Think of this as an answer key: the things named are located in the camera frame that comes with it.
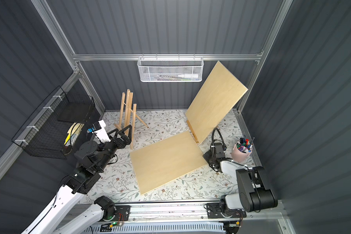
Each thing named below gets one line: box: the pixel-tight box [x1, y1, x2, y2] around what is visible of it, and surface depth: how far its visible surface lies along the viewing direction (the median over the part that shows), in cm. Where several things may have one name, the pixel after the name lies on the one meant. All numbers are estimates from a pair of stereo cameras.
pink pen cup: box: [231, 136, 255, 163], surface depth 87 cm
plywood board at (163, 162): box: [129, 130, 209, 196], surface depth 93 cm
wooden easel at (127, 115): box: [114, 88, 149, 150], surface depth 88 cm
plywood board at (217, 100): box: [185, 60, 249, 145], surface depth 88 cm
